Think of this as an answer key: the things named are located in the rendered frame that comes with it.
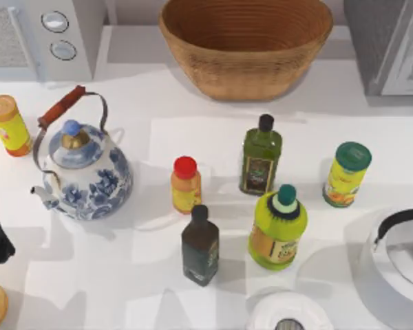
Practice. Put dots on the orange bottle with red cap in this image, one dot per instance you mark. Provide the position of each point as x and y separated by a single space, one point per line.
186 187

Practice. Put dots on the green square bottle black cap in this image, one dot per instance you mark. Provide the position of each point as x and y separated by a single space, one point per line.
260 161

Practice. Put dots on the dark square bottle black cap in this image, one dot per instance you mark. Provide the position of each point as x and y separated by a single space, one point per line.
199 251

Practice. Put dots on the yellow-green bottle with green cap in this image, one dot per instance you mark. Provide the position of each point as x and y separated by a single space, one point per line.
277 237

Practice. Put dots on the woven wicker basket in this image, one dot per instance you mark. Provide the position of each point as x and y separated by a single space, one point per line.
245 58

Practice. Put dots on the blue and white teapot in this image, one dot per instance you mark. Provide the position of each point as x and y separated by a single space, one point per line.
89 175

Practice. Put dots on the yellow can with green lid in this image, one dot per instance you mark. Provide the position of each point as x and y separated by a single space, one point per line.
346 175

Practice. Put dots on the white round container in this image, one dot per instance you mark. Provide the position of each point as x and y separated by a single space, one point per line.
289 311

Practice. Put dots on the round microwave knob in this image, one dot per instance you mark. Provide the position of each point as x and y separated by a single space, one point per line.
54 20
63 50

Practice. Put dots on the yellow can with orange lid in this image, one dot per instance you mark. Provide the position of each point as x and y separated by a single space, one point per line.
9 128

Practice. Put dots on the pale microwave oven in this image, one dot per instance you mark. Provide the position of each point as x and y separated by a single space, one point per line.
38 38

